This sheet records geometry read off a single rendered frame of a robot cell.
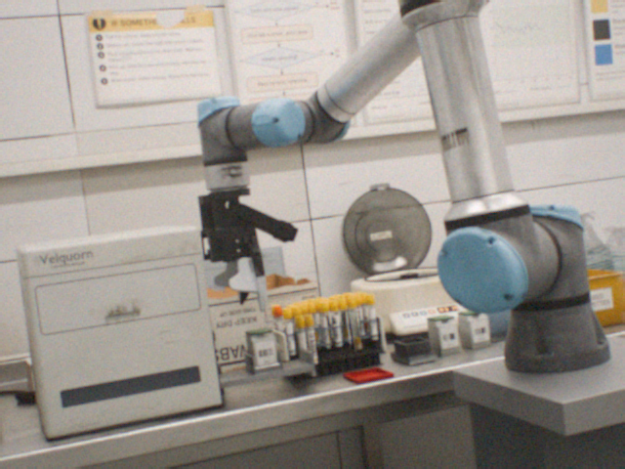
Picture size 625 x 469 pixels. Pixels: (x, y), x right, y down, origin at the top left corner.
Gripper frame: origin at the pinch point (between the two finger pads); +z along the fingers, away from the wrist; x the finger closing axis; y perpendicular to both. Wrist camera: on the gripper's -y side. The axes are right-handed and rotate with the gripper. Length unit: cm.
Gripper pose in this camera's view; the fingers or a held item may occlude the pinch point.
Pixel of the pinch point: (255, 306)
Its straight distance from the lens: 159.4
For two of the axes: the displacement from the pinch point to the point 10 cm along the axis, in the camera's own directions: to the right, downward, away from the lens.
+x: 3.3, 0.1, -9.4
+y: -9.4, 1.3, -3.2
